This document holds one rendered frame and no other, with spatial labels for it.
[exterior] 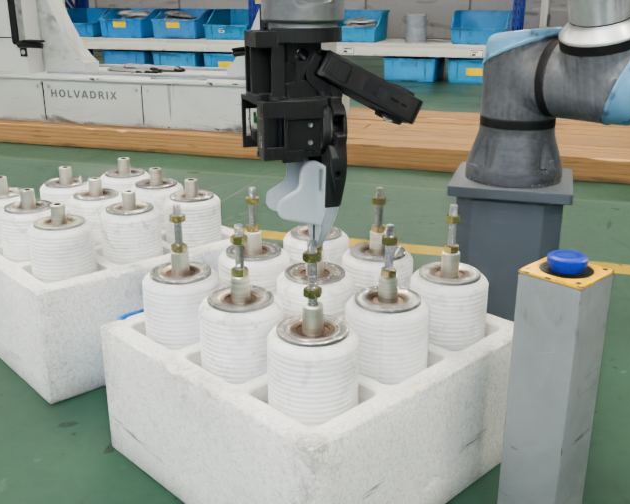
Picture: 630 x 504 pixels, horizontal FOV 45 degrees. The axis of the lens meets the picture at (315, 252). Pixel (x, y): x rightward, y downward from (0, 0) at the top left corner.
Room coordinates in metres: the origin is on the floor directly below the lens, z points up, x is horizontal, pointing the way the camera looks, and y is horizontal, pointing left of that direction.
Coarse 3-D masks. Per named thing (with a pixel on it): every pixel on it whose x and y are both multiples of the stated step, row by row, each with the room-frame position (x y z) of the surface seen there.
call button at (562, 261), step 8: (552, 256) 0.72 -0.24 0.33; (560, 256) 0.72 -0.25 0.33; (568, 256) 0.72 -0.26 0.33; (576, 256) 0.72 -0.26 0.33; (584, 256) 0.72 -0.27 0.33; (552, 264) 0.71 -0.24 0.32; (560, 264) 0.71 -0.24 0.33; (568, 264) 0.70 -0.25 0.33; (576, 264) 0.70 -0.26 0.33; (584, 264) 0.71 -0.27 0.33; (560, 272) 0.71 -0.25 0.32; (568, 272) 0.71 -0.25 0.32; (576, 272) 0.71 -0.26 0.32
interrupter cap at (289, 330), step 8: (288, 320) 0.73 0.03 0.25; (296, 320) 0.73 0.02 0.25; (328, 320) 0.73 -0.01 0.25; (336, 320) 0.73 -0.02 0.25; (280, 328) 0.71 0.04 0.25; (288, 328) 0.71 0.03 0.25; (296, 328) 0.72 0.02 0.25; (328, 328) 0.72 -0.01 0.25; (336, 328) 0.71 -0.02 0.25; (344, 328) 0.71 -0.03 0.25; (280, 336) 0.69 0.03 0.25; (288, 336) 0.69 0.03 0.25; (296, 336) 0.69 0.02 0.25; (304, 336) 0.70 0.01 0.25; (312, 336) 0.70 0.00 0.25; (320, 336) 0.70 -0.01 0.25; (328, 336) 0.69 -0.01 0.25; (336, 336) 0.69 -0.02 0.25; (344, 336) 0.69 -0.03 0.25; (296, 344) 0.68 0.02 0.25; (304, 344) 0.67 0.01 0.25; (312, 344) 0.67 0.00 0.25; (320, 344) 0.67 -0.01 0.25; (328, 344) 0.68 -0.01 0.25
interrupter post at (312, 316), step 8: (304, 304) 0.71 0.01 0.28; (320, 304) 0.71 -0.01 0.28; (304, 312) 0.70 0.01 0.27; (312, 312) 0.70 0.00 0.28; (320, 312) 0.70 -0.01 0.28; (304, 320) 0.70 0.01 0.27; (312, 320) 0.70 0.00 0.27; (320, 320) 0.70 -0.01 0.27; (304, 328) 0.70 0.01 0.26; (312, 328) 0.70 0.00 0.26; (320, 328) 0.70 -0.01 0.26
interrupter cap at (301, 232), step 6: (294, 228) 1.06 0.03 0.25; (300, 228) 1.06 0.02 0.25; (306, 228) 1.06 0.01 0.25; (336, 228) 1.06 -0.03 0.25; (294, 234) 1.03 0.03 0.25; (300, 234) 1.03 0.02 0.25; (306, 234) 1.04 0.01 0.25; (330, 234) 1.03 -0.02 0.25; (336, 234) 1.03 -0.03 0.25; (306, 240) 1.01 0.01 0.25; (330, 240) 1.01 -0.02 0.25
